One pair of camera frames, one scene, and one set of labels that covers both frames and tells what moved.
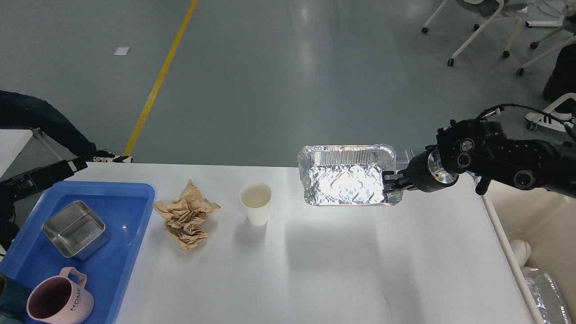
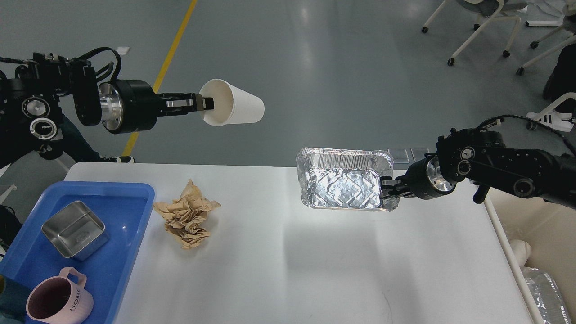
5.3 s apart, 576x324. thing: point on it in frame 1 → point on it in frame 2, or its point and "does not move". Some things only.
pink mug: [60, 299] does not move
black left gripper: [32, 181] → [132, 105]
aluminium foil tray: [346, 175] does not move
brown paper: [185, 216] does not move
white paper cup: [256, 197] → [232, 105]
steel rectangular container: [77, 231] does not move
